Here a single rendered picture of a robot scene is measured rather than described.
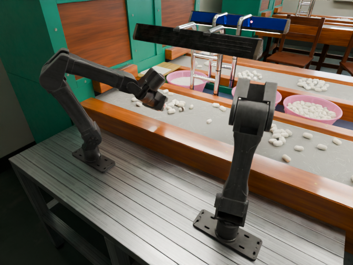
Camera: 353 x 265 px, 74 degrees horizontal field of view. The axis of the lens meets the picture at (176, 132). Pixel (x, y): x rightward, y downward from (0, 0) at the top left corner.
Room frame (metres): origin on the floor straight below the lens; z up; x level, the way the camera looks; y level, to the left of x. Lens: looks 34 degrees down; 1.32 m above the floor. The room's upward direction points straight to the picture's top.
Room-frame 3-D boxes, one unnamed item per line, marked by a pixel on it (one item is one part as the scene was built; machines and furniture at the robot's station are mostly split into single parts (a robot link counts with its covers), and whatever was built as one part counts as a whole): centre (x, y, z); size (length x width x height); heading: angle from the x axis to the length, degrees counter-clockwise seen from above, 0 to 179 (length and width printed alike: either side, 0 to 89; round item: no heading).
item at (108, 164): (0.74, 0.35, 0.71); 0.20 x 0.07 x 0.08; 56
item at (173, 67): (1.54, 0.12, 0.77); 0.33 x 0.15 x 0.01; 148
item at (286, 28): (1.57, -0.36, 1.08); 0.62 x 0.08 x 0.07; 58
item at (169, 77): (1.42, -0.07, 0.72); 0.27 x 0.27 x 0.10
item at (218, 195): (0.42, -0.15, 0.77); 0.09 x 0.06 x 0.06; 71
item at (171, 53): (1.85, -0.02, 0.83); 0.30 x 0.06 x 0.07; 148
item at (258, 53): (1.09, -0.06, 1.08); 0.62 x 0.08 x 0.07; 58
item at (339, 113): (1.04, -0.68, 0.72); 0.27 x 0.27 x 0.10
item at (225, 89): (1.50, -0.32, 0.90); 0.20 x 0.19 x 0.45; 58
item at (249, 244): (0.41, -0.15, 0.71); 0.20 x 0.07 x 0.08; 56
